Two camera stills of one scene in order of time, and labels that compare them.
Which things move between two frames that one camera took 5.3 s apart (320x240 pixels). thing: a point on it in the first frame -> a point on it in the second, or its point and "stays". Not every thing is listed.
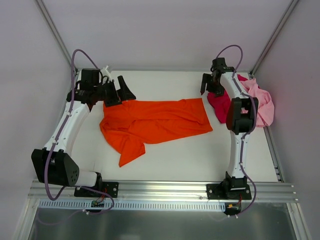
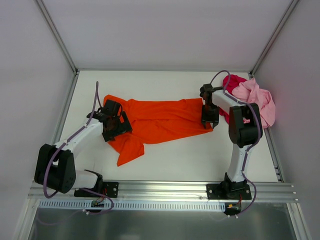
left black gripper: (110, 92) -> (119, 128)
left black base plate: (111, 188) stays
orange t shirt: (132, 124) stays
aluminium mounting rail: (164, 192) stays
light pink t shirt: (266, 107) stays
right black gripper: (211, 80) -> (209, 115)
